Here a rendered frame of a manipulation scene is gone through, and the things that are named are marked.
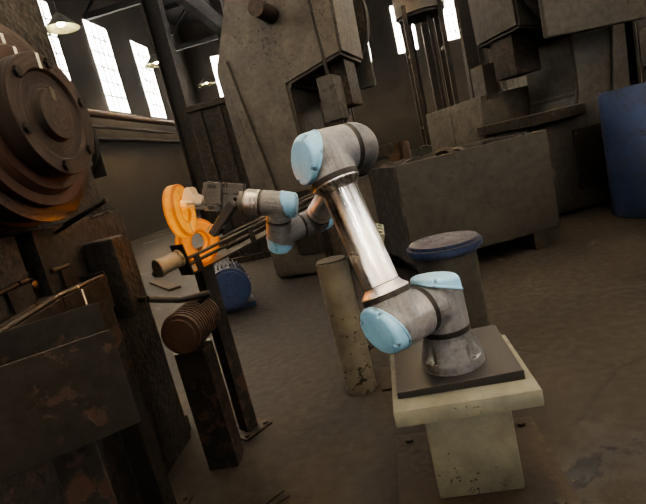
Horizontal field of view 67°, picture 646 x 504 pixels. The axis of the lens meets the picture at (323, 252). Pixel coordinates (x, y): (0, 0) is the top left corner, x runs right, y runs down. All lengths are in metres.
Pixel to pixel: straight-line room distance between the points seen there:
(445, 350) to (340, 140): 0.54
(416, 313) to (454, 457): 0.38
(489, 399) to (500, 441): 0.16
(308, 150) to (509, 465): 0.86
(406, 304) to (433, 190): 2.07
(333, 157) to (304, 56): 2.73
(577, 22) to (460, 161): 1.48
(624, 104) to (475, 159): 1.12
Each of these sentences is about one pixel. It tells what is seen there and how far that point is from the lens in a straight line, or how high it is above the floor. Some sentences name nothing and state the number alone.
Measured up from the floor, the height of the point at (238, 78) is 1.62.
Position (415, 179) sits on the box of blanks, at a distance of 3.08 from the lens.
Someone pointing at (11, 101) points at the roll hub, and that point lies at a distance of 1.22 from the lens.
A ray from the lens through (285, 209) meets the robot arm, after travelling 1.40.
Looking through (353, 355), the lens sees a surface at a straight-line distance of 1.84.
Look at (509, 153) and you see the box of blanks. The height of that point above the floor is 0.65.
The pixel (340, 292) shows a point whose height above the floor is 0.41.
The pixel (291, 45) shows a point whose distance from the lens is 3.86.
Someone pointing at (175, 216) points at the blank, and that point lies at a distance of 1.44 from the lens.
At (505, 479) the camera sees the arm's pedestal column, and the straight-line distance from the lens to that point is 1.35.
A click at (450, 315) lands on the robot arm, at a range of 1.18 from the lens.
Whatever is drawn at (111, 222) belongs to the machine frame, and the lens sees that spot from 1.74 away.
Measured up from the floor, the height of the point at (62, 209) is 0.90.
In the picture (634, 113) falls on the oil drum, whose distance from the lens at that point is 3.88.
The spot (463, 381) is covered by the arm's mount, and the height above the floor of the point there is 0.32.
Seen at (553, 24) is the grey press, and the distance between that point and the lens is 4.08.
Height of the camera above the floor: 0.87
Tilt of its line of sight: 10 degrees down
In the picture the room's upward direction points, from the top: 14 degrees counter-clockwise
